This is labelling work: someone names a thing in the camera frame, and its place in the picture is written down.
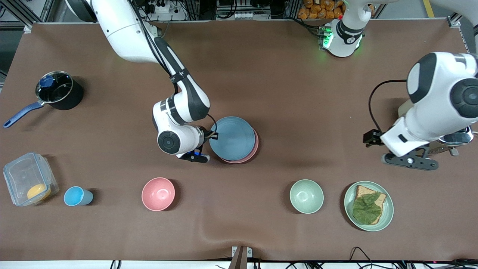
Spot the blue plate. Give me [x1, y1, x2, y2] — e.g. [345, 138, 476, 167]
[208, 116, 257, 162]

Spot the pink plate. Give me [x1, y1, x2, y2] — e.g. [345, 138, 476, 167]
[218, 129, 259, 164]

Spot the bread slice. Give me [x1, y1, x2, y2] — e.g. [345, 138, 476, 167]
[353, 185, 387, 225]

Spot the pale green plate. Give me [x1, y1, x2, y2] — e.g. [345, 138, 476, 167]
[344, 181, 394, 232]

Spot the pink bowl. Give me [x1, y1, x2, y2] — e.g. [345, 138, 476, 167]
[142, 177, 176, 212]

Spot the green lettuce leaf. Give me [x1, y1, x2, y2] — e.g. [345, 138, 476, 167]
[352, 192, 382, 225]

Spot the beige chrome toaster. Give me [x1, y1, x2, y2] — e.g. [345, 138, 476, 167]
[398, 99, 475, 157]

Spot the pale green bowl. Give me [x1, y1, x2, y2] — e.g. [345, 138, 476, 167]
[289, 179, 324, 214]

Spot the brown table cover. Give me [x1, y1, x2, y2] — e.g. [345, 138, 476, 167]
[0, 21, 478, 262]

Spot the crate of orange packets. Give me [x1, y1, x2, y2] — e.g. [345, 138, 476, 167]
[298, 0, 346, 20]

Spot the blue cup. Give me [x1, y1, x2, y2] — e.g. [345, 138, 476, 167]
[63, 186, 94, 207]

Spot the glass lid with blue knob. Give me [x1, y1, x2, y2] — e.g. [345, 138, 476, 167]
[35, 71, 73, 104]

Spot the yellow oval food item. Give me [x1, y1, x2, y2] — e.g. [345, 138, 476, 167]
[27, 183, 52, 202]

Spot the clear plastic food container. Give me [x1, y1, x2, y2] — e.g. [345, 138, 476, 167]
[3, 152, 59, 207]

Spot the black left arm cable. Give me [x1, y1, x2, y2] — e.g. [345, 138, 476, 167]
[368, 79, 408, 132]

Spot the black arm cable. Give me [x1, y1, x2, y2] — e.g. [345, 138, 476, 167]
[129, 0, 219, 140]
[368, 79, 408, 132]

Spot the black looped cable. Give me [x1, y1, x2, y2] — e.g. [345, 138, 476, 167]
[349, 247, 374, 269]

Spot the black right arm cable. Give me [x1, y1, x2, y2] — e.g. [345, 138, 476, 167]
[129, 0, 219, 140]

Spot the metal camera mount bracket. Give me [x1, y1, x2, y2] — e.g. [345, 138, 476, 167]
[231, 245, 253, 269]

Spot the dark saucepan with blue handle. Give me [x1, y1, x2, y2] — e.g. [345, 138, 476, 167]
[3, 70, 84, 129]

